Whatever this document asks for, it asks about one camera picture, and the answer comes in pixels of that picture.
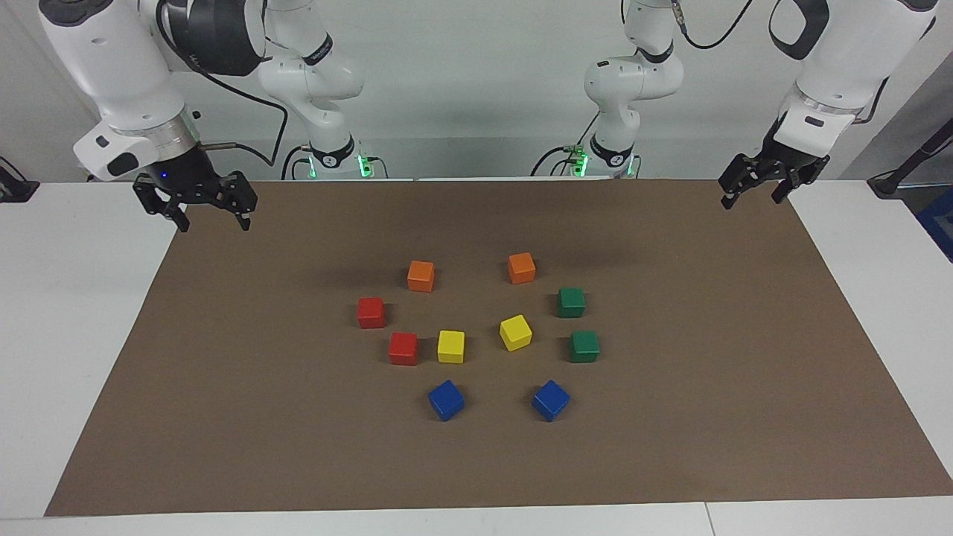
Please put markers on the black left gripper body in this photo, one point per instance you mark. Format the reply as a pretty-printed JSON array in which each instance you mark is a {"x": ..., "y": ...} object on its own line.
[{"x": 793, "y": 152}]

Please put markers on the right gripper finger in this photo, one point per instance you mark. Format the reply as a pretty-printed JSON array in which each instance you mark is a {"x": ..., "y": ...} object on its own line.
[
  {"x": 160, "y": 199},
  {"x": 242, "y": 197}
]

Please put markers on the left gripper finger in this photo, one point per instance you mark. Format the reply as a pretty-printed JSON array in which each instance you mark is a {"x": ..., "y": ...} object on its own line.
[
  {"x": 793, "y": 186},
  {"x": 741, "y": 179}
]

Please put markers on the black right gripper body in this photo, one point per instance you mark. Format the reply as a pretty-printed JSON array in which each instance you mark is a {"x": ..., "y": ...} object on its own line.
[{"x": 190, "y": 175}]

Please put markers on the red wooden cube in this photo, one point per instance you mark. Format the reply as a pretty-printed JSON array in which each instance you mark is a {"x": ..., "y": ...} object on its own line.
[
  {"x": 403, "y": 348},
  {"x": 371, "y": 313}
]

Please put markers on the green wooden cube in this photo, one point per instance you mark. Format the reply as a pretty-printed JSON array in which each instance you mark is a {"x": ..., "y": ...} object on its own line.
[
  {"x": 584, "y": 346},
  {"x": 571, "y": 302}
]

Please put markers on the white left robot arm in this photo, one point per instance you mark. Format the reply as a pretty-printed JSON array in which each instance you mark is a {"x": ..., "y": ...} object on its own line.
[{"x": 849, "y": 52}]

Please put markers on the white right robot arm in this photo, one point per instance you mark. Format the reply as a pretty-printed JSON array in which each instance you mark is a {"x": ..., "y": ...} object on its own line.
[{"x": 112, "y": 59}]

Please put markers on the black table clamp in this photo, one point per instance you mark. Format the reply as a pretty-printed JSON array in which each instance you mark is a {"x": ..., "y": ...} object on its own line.
[{"x": 15, "y": 190}]

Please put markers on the blue box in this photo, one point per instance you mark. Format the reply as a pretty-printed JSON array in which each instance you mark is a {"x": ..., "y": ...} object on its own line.
[{"x": 939, "y": 223}]

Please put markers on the orange wooden cube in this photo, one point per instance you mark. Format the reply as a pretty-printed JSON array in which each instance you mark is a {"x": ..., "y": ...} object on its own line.
[
  {"x": 421, "y": 276},
  {"x": 522, "y": 268}
]

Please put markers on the yellow wooden cube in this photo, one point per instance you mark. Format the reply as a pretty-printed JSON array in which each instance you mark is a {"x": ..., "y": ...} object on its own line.
[
  {"x": 515, "y": 333},
  {"x": 450, "y": 347}
]

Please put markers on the blue wooden cube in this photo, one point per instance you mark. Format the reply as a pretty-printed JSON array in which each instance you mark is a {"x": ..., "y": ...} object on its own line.
[
  {"x": 446, "y": 400},
  {"x": 551, "y": 400}
]

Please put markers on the brown table mat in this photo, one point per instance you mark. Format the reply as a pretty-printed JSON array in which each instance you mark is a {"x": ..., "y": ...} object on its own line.
[{"x": 476, "y": 454}]

